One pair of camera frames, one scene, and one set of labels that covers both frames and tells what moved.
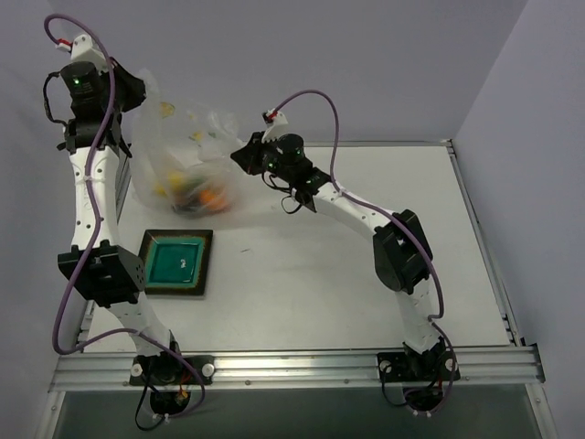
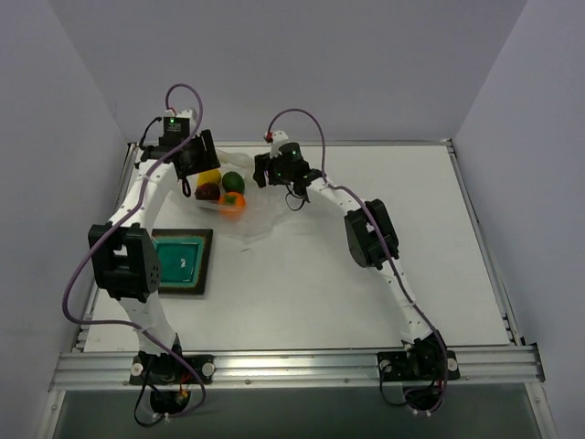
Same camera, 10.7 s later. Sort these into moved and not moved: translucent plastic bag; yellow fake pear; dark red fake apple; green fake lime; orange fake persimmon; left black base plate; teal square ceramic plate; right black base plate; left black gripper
Moved: dark red fake apple; yellow fake pear; orange fake persimmon; green fake lime; translucent plastic bag; left black gripper
Not moved: teal square ceramic plate; left black base plate; right black base plate
